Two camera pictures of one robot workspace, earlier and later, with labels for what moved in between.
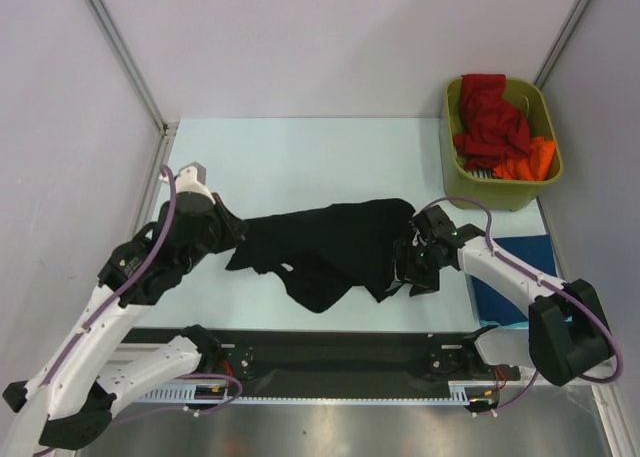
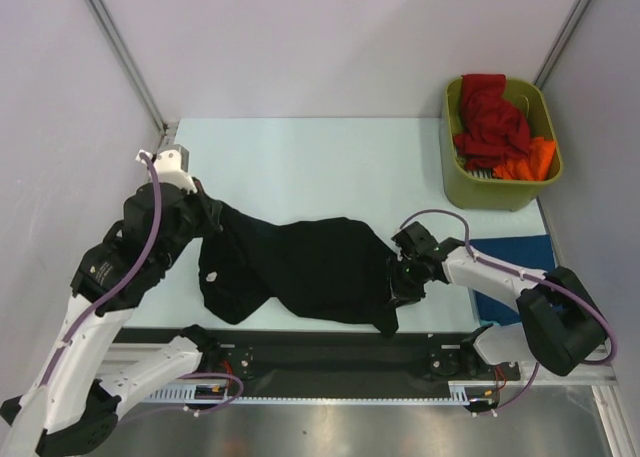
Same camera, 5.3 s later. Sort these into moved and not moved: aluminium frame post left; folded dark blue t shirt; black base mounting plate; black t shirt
Moved: black t shirt
Not moved: aluminium frame post left; folded dark blue t shirt; black base mounting plate
